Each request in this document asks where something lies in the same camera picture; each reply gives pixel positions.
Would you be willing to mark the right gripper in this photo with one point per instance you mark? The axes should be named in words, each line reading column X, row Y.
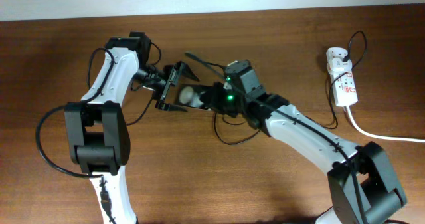
column 210, row 102

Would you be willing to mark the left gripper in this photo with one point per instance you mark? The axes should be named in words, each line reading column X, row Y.
column 173, row 71

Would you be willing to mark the black smartphone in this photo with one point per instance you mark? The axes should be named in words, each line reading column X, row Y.
column 189, row 95

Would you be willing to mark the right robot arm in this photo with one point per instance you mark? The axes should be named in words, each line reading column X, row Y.
column 363, row 184

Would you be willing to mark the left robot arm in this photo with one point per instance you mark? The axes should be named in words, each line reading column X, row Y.
column 96, row 128

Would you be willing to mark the white charger plug adapter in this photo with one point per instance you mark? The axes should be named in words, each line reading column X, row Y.
column 337, row 65

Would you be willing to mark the white power strip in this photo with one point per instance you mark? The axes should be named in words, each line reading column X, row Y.
column 344, row 91

